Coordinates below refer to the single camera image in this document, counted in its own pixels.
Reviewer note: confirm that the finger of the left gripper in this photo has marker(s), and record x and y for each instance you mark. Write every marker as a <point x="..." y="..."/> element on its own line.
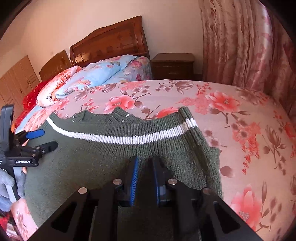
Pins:
<point x="24" y="136"/>
<point x="44" y="148"/>

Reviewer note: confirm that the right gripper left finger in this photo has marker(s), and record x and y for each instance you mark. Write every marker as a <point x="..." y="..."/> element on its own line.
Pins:
<point x="92" y="214"/>

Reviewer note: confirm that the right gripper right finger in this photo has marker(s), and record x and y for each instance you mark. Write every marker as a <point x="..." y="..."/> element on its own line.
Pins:
<point x="197" y="214"/>

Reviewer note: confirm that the green white knit sweater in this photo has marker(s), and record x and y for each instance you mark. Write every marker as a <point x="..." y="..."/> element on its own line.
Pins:
<point x="95" y="148"/>

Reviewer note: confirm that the grey gloved left hand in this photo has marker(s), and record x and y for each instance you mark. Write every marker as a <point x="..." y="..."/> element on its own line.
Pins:
<point x="8" y="182"/>

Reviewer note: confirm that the red blanket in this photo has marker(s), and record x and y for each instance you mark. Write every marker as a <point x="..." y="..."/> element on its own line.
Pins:
<point x="29" y="102"/>

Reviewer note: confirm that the pink floral folded quilt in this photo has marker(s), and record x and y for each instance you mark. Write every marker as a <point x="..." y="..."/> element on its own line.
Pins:
<point x="47" y="95"/>

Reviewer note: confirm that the beige wooden wardrobe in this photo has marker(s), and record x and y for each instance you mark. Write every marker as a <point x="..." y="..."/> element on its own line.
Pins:
<point x="16" y="83"/>

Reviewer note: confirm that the wooden headboard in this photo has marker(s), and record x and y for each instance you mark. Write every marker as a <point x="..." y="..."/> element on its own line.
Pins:
<point x="54" y="66"/>
<point x="125" y="37"/>

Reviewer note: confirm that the floral pink bed sheet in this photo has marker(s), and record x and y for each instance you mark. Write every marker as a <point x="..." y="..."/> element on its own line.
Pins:
<point x="254" y="134"/>

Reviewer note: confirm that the light blue floral quilt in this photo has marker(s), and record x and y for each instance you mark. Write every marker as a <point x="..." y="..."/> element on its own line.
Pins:
<point x="120" y="69"/>

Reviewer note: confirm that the dark wooden nightstand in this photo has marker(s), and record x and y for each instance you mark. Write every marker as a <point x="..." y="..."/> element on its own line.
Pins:
<point x="178" y="66"/>

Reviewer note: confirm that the floral pink curtain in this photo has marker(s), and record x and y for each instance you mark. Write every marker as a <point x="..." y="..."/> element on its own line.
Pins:
<point x="245" y="45"/>

